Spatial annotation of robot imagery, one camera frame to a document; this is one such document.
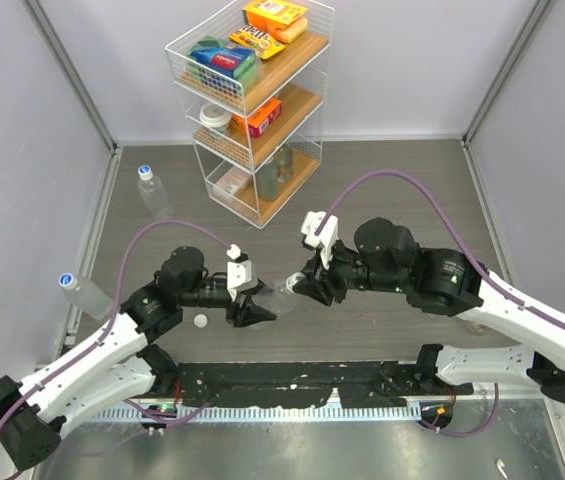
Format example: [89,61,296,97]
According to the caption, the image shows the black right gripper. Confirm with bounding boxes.
[293,236,407,307]

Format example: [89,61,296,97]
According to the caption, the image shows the clear plastic bottle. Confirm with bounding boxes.
[255,281,297,317]
[138,171,174,222]

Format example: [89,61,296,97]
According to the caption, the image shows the blue and white bottle cap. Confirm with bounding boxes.
[137,165,154,181]

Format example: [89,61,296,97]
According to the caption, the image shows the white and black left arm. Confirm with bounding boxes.
[0,246,277,472]

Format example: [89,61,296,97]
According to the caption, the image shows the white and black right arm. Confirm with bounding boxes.
[286,212,565,404]

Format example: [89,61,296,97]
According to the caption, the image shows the clear bottle with blue cap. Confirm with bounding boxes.
[58,272,114,322]

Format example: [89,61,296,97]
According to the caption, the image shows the green glass bottle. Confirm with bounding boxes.
[466,321,488,334]

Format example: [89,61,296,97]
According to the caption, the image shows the glass jar, bottom shelf front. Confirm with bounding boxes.
[256,157,279,201]

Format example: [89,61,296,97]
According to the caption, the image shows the glass jar, shelf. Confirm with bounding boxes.
[274,144,294,183]
[256,157,279,201]

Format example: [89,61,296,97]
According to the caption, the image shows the white box, bottom shelf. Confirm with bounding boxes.
[212,166,252,201]

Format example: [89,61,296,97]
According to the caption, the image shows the glass jar, bottom shelf back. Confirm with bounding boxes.
[274,144,294,183]

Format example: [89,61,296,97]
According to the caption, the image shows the orange box, middle shelf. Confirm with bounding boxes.
[230,97,282,138]

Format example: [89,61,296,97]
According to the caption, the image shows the white lidded paper cup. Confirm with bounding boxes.
[199,102,232,136]

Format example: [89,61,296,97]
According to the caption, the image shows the green and blue box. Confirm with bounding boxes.
[187,36,258,96]

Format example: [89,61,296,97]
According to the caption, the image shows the yellow candy bag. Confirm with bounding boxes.
[229,24,286,60]

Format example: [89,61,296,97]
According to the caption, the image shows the yellow sponge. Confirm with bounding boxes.
[273,17,309,44]

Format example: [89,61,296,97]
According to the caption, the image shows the orange snack box, top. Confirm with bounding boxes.
[243,1,308,30]

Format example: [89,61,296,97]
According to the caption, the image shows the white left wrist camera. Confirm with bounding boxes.
[226,244,258,301]

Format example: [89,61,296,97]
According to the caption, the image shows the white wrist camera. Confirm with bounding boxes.
[300,211,339,270]
[226,244,258,301]

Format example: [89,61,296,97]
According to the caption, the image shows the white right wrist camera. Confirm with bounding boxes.
[300,211,339,270]

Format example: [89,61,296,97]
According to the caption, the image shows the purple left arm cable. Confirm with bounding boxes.
[0,219,233,476]

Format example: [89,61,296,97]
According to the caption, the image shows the white slotted cable duct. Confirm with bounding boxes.
[89,402,422,424]

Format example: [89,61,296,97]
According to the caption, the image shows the white wire shelf rack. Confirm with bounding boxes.
[165,1,335,229]

